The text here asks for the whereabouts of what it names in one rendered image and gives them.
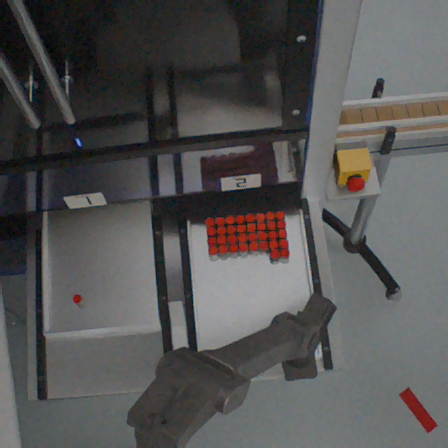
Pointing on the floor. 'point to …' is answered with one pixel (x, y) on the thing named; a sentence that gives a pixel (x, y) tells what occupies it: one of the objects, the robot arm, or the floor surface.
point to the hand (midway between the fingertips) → (296, 363)
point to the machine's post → (327, 92)
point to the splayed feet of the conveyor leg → (364, 256)
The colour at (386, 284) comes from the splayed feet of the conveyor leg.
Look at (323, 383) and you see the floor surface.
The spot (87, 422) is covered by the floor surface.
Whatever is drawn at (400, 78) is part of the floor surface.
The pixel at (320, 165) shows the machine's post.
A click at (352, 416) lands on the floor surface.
